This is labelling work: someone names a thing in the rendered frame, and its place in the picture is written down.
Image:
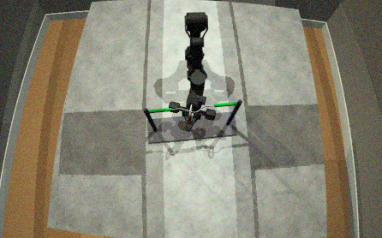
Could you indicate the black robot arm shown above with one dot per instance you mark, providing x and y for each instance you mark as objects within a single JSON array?
[{"x": 196, "y": 23}]

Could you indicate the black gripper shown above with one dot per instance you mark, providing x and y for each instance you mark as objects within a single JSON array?
[{"x": 209, "y": 114}]

